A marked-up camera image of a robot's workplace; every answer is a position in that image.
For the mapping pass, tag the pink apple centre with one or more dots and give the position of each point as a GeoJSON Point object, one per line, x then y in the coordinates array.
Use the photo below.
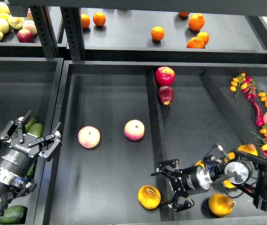
{"type": "Point", "coordinates": [134, 130]}

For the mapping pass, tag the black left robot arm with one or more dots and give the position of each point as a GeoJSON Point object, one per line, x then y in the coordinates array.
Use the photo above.
{"type": "Point", "coordinates": [12, 187]}

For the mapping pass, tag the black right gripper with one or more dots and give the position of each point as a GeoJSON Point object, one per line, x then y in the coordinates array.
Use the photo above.
{"type": "Point", "coordinates": [186, 182]}

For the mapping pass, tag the black upper left shelf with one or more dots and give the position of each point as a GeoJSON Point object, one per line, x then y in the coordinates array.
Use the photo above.
{"type": "Point", "coordinates": [11, 47]}

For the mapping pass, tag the green avocado upright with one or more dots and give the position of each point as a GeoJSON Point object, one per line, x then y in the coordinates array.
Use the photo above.
{"type": "Point", "coordinates": [37, 130]}

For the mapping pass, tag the pink apple left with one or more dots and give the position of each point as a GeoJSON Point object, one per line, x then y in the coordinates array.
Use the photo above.
{"type": "Point", "coordinates": [89, 137]}

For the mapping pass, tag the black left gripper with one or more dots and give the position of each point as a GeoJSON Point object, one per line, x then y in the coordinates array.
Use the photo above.
{"type": "Point", "coordinates": [22, 151]}

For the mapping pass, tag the pale pear top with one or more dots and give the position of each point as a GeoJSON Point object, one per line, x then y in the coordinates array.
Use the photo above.
{"type": "Point", "coordinates": [4, 8]}

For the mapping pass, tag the black shelf post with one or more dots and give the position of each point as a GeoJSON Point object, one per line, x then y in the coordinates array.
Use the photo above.
{"type": "Point", "coordinates": [73, 27]}
{"type": "Point", "coordinates": [45, 31]}

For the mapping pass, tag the dark green avocado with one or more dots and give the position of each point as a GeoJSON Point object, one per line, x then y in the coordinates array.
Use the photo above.
{"type": "Point", "coordinates": [31, 172]}
{"type": "Point", "coordinates": [6, 137]}

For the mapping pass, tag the black left tray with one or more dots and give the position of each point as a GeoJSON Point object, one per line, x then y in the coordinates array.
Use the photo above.
{"type": "Point", "coordinates": [32, 84]}

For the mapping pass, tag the pale peach on shelf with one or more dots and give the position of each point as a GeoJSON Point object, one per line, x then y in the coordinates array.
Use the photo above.
{"type": "Point", "coordinates": [30, 25]}

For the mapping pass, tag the black shelf post left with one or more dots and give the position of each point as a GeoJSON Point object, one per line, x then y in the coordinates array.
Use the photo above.
{"type": "Point", "coordinates": [45, 31]}

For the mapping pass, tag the yellow lemon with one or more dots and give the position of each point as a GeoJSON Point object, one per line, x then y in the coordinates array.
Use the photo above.
{"type": "Point", "coordinates": [4, 16]}

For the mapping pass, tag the yellow pear bottom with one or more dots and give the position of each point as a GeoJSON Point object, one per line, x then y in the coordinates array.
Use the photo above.
{"type": "Point", "coordinates": [221, 205]}

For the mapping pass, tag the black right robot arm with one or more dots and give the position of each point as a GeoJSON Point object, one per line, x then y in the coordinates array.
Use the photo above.
{"type": "Point", "coordinates": [247, 172]}

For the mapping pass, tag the yellow apple middle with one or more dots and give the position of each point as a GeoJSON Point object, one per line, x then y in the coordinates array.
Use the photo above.
{"type": "Point", "coordinates": [4, 26]}

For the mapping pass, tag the bright red apple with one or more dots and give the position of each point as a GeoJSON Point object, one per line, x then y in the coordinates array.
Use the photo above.
{"type": "Point", "coordinates": [164, 76]}

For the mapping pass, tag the black divided centre tray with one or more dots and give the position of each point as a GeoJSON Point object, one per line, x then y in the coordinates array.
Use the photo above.
{"type": "Point", "coordinates": [99, 186]}

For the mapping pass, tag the red chili pepper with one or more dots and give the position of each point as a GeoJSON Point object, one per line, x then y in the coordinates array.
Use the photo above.
{"type": "Point", "coordinates": [259, 114]}

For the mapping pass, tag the yellow pear under gripper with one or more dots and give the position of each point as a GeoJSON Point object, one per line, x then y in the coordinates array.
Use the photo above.
{"type": "Point", "coordinates": [228, 184]}

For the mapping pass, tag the dark red apple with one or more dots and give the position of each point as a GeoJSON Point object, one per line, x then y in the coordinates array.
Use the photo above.
{"type": "Point", "coordinates": [165, 95]}

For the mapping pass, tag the cherry tomato bunch top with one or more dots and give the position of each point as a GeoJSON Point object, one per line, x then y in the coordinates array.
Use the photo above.
{"type": "Point", "coordinates": [244, 84]}

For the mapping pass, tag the black shelf post right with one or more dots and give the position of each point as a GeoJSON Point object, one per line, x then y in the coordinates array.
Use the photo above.
{"type": "Point", "coordinates": [73, 27]}

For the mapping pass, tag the red apple on shelf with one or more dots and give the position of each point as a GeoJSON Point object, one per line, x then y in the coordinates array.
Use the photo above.
{"type": "Point", "coordinates": [25, 36]}

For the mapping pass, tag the green avocado top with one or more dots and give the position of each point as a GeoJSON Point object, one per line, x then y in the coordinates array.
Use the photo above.
{"type": "Point", "coordinates": [31, 122]}

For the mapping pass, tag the yellow apple right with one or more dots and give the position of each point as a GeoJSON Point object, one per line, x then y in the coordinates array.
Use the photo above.
{"type": "Point", "coordinates": [16, 22]}

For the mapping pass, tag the dark avocado bottom left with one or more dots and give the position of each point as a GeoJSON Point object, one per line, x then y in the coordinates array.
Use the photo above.
{"type": "Point", "coordinates": [14, 215]}

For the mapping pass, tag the pink apple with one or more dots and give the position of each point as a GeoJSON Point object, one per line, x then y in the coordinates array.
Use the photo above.
{"type": "Point", "coordinates": [89, 137]}
{"type": "Point", "coordinates": [134, 130]}

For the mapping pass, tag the yellow pear with brown top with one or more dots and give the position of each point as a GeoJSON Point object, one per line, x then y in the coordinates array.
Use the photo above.
{"type": "Point", "coordinates": [248, 148]}

